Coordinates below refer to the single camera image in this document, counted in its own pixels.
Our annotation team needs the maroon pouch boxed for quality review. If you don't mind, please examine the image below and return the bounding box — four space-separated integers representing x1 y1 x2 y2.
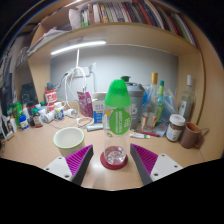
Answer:
76 91 94 119

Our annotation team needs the dark green-capped bottle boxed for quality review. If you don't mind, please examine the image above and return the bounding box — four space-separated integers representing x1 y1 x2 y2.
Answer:
31 107 44 129

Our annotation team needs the blue plastic bag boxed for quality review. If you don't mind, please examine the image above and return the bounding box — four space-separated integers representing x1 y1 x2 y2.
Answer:
161 87 180 123

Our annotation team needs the hanging white cable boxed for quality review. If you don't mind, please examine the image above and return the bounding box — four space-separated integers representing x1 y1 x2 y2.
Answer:
61 49 89 115

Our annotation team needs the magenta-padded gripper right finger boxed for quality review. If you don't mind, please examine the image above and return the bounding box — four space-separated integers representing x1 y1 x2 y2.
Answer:
129 142 184 186

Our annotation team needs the white mug with green rim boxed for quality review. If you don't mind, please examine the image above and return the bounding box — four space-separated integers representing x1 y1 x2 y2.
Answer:
52 126 86 158

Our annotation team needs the small white cylinder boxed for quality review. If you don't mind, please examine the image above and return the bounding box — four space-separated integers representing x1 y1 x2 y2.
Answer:
62 108 79 119

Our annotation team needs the coiled white cable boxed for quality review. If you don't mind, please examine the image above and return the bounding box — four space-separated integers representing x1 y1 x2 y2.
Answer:
76 116 95 129

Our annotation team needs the wooden shelf unit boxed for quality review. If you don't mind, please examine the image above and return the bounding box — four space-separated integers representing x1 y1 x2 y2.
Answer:
14 0 214 134

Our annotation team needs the green metal tin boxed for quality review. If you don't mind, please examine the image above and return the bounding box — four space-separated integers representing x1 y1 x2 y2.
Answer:
11 101 23 127

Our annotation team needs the yellow-capped glass bottle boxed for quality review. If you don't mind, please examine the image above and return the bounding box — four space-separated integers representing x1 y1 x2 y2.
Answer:
140 72 161 131

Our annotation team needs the small blue bottle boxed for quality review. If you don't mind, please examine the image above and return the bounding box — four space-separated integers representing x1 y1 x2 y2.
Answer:
18 113 30 131

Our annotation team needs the green glass bottle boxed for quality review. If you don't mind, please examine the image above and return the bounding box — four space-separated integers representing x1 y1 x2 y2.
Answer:
120 75 132 85

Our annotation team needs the white-capped clear glass bottle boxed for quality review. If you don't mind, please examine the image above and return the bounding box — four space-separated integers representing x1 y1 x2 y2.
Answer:
177 74 196 123

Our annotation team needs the red-labelled canister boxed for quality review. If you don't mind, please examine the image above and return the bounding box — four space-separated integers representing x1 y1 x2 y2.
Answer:
44 88 59 113

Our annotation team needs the grey shaker bottle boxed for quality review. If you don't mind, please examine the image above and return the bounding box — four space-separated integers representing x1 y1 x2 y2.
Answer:
126 81 146 121

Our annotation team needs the white tube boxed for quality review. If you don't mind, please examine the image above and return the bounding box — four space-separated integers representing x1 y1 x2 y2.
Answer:
128 132 152 140

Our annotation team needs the black box device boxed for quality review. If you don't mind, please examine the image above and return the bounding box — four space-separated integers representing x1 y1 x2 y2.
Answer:
20 82 38 105

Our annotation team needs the white blue-labelled pill bottle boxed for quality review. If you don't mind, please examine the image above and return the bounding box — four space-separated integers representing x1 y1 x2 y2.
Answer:
53 101 65 121

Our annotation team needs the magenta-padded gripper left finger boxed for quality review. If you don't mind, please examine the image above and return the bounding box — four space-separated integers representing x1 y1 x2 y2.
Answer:
43 143 95 187

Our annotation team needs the brown jar with white lid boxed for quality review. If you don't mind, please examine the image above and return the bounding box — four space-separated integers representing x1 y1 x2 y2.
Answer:
165 113 187 143

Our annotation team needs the brown mug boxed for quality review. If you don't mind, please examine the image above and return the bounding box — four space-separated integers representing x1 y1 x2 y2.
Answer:
179 121 211 150

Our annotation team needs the flat round red coaster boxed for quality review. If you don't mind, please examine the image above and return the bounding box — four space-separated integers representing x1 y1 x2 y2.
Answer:
99 151 130 171

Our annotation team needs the clear green-capped water bottle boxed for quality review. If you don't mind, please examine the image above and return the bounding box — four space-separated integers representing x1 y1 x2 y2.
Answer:
103 78 132 167

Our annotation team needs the white light bar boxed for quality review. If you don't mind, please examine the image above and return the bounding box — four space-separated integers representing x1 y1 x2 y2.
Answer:
50 40 107 56

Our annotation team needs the white and blue carton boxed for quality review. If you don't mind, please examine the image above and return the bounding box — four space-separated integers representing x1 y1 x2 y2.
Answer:
92 99 107 125

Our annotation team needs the white wall outlet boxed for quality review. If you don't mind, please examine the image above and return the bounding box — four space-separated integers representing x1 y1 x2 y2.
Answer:
67 66 91 80

